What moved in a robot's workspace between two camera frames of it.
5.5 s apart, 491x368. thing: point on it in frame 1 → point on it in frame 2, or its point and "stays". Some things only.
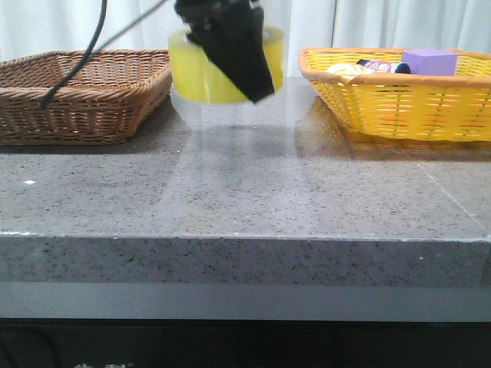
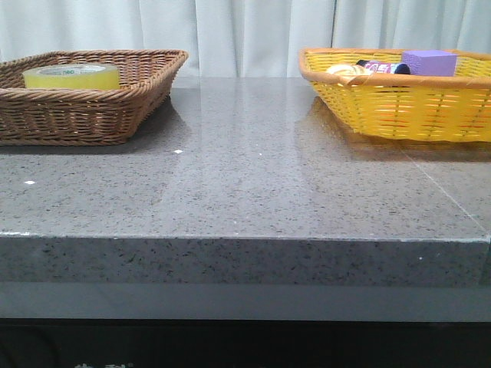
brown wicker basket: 103,103 stays
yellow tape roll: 196,77 → 72,77
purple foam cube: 431,62 stays
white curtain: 28,26 stays
